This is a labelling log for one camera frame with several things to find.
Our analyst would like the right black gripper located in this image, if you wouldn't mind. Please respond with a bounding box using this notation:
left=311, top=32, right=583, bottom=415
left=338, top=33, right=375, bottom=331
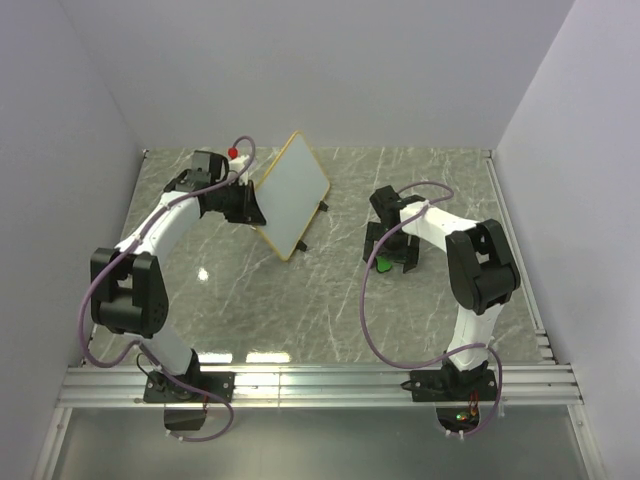
left=363, top=222, right=421, bottom=273

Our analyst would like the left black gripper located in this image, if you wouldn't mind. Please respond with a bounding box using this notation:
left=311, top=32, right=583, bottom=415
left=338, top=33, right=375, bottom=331
left=210, top=180, right=266, bottom=226

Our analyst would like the green whiteboard eraser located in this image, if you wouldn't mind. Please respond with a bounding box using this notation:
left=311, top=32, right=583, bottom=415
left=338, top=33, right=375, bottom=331
left=375, top=256, right=393, bottom=274

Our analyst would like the yellow framed whiteboard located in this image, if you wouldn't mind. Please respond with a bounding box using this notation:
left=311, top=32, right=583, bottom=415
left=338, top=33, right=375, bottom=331
left=256, top=131, right=330, bottom=261

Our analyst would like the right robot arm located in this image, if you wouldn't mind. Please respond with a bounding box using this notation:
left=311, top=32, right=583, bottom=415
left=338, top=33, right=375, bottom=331
left=363, top=185, right=521, bottom=401

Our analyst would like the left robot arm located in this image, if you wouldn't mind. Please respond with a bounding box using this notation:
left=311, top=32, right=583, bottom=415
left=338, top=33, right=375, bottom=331
left=89, top=147, right=266, bottom=403

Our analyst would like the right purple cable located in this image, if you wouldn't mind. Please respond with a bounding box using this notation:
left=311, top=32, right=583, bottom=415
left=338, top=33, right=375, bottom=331
left=359, top=181, right=502, bottom=441

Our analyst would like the purple cable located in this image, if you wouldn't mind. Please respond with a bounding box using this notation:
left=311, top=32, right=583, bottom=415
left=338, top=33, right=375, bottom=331
left=79, top=134, right=236, bottom=442
left=359, top=181, right=502, bottom=441

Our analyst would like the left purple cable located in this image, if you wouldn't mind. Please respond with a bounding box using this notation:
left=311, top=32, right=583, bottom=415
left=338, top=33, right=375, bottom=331
left=79, top=134, right=236, bottom=442

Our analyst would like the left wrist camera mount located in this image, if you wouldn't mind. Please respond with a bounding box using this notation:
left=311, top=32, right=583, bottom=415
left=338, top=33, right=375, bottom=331
left=227, top=147, right=256, bottom=185

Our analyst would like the wire whiteboard stand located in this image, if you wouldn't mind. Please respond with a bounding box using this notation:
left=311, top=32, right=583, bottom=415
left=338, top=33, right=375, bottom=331
left=252, top=198, right=330, bottom=252

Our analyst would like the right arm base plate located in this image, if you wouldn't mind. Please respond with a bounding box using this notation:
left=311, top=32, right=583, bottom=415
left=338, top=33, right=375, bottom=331
left=400, top=367, right=499, bottom=402

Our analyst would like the aluminium right side rail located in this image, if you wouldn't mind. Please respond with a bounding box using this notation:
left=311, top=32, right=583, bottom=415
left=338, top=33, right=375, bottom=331
left=482, top=149, right=558, bottom=365

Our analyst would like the aluminium rail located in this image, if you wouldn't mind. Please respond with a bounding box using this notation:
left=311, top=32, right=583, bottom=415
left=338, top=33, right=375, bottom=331
left=56, top=363, right=583, bottom=409
left=482, top=149, right=558, bottom=365

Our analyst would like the aluminium front rail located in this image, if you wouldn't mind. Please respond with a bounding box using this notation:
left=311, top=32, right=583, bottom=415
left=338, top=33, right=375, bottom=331
left=56, top=363, right=583, bottom=409

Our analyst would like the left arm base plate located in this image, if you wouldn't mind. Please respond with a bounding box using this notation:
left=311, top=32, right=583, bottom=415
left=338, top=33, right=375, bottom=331
left=143, top=372, right=235, bottom=404

